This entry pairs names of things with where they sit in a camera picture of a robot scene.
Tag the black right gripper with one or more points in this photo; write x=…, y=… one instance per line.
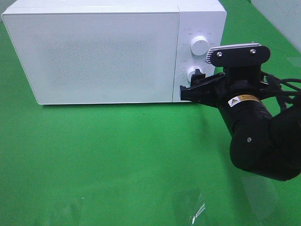
x=233, y=81

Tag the white microwave oven body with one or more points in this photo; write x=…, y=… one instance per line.
x=195, y=17

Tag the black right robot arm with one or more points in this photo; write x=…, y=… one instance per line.
x=262, y=114

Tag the clear plastic film piece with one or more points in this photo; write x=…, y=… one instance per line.
x=189, y=208

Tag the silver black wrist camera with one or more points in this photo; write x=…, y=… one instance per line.
x=238, y=55

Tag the upper white power knob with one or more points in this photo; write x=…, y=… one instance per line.
x=199, y=45

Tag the white microwave door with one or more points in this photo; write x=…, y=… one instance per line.
x=96, y=58

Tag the white timer knob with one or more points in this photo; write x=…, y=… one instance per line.
x=191, y=71

